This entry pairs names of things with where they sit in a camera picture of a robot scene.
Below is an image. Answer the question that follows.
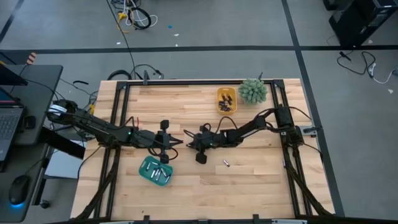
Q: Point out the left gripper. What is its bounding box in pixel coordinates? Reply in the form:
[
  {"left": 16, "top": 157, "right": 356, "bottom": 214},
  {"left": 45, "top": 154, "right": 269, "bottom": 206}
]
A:
[{"left": 136, "top": 119, "right": 185, "bottom": 165}]

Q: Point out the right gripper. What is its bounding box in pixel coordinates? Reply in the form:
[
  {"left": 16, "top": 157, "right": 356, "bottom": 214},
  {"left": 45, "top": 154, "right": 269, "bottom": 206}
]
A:
[{"left": 183, "top": 123, "right": 234, "bottom": 165}]

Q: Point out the teal plastic basket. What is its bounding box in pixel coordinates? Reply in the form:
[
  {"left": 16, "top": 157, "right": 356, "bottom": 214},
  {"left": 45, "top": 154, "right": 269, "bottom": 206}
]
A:
[{"left": 138, "top": 155, "right": 174, "bottom": 187}]

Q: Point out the yellow plastic basket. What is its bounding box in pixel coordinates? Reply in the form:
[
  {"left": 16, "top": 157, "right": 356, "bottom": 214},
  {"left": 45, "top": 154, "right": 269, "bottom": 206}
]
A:
[{"left": 216, "top": 86, "right": 238, "bottom": 115}]

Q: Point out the potted artificial green plant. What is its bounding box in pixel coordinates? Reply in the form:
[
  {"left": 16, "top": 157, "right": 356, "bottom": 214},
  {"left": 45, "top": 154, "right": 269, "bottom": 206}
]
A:
[{"left": 238, "top": 78, "right": 268, "bottom": 106}]

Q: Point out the grey flat box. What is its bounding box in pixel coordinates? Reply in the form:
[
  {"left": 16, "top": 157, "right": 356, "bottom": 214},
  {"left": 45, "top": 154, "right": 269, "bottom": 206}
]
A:
[{"left": 77, "top": 130, "right": 101, "bottom": 141}]

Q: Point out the black flat board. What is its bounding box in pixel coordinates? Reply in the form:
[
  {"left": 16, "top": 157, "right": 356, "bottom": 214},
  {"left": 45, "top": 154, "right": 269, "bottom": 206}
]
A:
[{"left": 40, "top": 126, "right": 86, "bottom": 160}]

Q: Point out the black power adapter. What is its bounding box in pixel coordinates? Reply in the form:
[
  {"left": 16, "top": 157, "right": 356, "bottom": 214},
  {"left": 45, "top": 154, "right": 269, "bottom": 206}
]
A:
[{"left": 51, "top": 123, "right": 73, "bottom": 132}]

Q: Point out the white flat panel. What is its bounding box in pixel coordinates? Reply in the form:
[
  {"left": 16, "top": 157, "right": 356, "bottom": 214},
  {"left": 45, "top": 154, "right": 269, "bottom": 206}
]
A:
[{"left": 45, "top": 139, "right": 89, "bottom": 180}]

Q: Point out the grey side desk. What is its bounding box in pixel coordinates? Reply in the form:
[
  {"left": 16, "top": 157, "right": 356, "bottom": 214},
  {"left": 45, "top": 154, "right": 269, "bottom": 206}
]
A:
[{"left": 0, "top": 63, "right": 65, "bottom": 223}]

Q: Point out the small black desk box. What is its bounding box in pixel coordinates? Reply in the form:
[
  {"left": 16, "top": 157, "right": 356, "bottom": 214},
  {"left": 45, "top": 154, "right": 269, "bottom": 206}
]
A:
[{"left": 23, "top": 115, "right": 37, "bottom": 130}]

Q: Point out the black computer mouse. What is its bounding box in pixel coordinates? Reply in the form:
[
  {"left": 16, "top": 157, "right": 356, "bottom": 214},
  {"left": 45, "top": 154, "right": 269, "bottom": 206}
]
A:
[{"left": 8, "top": 174, "right": 31, "bottom": 207}]

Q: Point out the orange black striped piece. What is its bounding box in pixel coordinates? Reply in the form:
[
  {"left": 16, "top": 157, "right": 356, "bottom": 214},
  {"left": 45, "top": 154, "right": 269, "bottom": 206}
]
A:
[{"left": 26, "top": 52, "right": 39, "bottom": 66}]

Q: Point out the grey laptop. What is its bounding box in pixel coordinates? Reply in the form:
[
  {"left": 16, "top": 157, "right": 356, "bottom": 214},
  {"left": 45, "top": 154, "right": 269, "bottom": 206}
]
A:
[{"left": 0, "top": 86, "right": 25, "bottom": 171}]

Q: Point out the black flat device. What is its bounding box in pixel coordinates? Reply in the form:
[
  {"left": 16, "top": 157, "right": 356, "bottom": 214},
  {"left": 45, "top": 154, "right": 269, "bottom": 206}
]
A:
[{"left": 0, "top": 63, "right": 29, "bottom": 86}]

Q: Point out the black computer tower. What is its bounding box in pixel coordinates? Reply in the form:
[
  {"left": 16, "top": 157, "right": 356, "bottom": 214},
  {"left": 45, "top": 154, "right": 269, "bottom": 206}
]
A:
[{"left": 328, "top": 0, "right": 398, "bottom": 48}]

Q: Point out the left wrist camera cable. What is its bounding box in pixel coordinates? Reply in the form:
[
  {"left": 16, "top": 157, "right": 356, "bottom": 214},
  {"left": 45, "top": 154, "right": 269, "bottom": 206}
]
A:
[{"left": 147, "top": 146, "right": 179, "bottom": 161}]

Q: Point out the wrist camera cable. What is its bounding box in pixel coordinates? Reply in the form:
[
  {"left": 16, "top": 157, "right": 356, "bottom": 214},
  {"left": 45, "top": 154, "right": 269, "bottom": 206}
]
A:
[
  {"left": 147, "top": 146, "right": 179, "bottom": 161},
  {"left": 201, "top": 115, "right": 239, "bottom": 135}
]

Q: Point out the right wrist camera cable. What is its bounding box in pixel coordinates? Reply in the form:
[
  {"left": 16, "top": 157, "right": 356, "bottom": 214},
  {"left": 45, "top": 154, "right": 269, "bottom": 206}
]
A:
[{"left": 201, "top": 115, "right": 239, "bottom": 135}]

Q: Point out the black metal table frame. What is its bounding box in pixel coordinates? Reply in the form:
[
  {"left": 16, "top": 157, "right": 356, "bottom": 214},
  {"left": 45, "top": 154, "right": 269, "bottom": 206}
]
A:
[{"left": 70, "top": 72, "right": 336, "bottom": 224}]

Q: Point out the thin black cable arc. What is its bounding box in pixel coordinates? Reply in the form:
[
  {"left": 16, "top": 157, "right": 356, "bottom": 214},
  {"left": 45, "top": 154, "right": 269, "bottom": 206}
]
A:
[{"left": 129, "top": 63, "right": 165, "bottom": 80}]

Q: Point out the thick black cable loop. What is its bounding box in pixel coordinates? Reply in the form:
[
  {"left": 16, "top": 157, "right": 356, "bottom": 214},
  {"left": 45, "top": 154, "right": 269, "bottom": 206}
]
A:
[{"left": 107, "top": 69, "right": 134, "bottom": 81}]

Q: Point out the long thin black cable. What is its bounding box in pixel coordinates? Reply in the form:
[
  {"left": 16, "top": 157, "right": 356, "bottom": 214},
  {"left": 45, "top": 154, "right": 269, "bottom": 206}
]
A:
[{"left": 106, "top": 0, "right": 137, "bottom": 80}]

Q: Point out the black coiled cable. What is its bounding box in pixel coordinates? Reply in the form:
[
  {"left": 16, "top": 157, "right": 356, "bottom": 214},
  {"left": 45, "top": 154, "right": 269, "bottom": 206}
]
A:
[{"left": 129, "top": 6, "right": 153, "bottom": 30}]

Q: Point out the yellow cable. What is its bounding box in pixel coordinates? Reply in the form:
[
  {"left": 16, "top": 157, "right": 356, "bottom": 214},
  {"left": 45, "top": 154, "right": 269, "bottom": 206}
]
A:
[{"left": 117, "top": 11, "right": 135, "bottom": 34}]

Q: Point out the white bundled cable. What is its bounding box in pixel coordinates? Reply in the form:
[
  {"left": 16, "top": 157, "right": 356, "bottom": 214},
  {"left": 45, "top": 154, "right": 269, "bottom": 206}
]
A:
[{"left": 123, "top": 0, "right": 159, "bottom": 28}]

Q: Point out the black cable with plug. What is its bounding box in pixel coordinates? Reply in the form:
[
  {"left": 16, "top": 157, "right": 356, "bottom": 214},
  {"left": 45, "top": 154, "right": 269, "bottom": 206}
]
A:
[{"left": 337, "top": 50, "right": 377, "bottom": 77}]

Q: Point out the white cable with plug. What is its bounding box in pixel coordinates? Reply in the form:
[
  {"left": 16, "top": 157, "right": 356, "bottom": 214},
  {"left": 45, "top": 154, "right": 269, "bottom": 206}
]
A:
[{"left": 369, "top": 63, "right": 398, "bottom": 85}]

